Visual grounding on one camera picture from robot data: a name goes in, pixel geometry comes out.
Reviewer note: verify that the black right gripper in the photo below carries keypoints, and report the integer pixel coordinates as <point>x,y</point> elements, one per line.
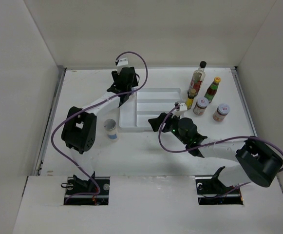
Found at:
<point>156,122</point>

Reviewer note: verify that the white divided organizer tray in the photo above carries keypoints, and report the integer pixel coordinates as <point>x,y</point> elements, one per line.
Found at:
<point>145,104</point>

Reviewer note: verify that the red lid sauce jar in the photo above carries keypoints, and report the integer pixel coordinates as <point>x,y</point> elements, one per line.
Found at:
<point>221,112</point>
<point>200,106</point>

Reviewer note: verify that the tall black cap oil bottle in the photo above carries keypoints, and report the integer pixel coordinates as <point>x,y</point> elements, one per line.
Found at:
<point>197,78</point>

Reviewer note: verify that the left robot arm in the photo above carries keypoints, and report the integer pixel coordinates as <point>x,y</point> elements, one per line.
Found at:
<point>79,132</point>

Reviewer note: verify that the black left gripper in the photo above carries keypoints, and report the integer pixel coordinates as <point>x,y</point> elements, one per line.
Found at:
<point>116,75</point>

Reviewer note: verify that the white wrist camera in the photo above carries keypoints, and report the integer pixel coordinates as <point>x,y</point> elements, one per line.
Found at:
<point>181,108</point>
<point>121,63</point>

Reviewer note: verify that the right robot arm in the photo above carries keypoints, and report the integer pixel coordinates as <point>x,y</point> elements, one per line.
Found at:
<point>257,160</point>

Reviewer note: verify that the small yellow label bottle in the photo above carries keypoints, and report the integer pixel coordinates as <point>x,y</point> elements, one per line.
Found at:
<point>190,98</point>

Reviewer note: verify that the green yellow cap sauce bottle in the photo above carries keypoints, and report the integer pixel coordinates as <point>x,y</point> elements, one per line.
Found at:
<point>212,89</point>

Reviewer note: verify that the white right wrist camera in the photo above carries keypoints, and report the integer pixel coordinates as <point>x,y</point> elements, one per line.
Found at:
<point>181,108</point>

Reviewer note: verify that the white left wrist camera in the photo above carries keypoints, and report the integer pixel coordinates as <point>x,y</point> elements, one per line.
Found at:
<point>121,63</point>

